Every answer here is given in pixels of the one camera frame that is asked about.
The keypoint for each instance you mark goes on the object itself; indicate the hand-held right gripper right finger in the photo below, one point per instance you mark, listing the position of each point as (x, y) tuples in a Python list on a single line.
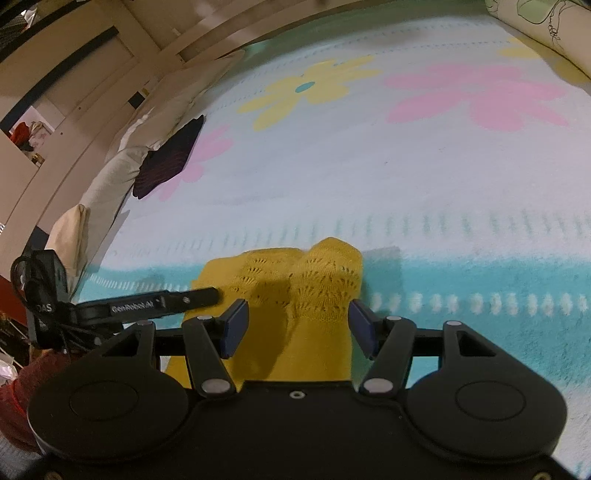
[(362, 327)]

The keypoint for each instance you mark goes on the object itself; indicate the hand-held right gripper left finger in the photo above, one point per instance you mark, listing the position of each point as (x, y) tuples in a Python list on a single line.
[(235, 327)]

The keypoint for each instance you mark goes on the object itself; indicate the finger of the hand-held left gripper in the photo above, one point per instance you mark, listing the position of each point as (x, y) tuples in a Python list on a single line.
[(198, 297)]

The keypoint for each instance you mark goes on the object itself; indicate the yellow knit sweater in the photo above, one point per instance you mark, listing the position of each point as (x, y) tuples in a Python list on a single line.
[(314, 323)]

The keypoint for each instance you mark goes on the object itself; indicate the cream pillow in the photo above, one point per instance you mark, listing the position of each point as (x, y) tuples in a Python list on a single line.
[(67, 240)]

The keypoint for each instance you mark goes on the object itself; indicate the floral fleece blanket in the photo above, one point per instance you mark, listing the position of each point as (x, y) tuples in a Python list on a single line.
[(369, 184)]

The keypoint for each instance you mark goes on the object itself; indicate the dark purple folded cloth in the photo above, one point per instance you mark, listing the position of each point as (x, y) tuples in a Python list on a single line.
[(168, 157)]

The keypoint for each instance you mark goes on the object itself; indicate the red cloth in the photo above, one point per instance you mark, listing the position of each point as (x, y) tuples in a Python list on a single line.
[(21, 133)]

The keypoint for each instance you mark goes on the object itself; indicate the beige pillow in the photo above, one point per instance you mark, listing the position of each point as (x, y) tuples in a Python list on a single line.
[(184, 97)]

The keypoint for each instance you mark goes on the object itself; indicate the wooden headboard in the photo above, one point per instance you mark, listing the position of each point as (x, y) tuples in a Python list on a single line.
[(240, 27)]

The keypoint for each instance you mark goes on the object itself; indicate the folded floral quilt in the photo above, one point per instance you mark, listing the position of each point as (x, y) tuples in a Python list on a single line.
[(568, 32)]

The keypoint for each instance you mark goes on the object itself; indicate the wall socket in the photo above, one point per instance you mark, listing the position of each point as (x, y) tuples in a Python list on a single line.
[(137, 98)]

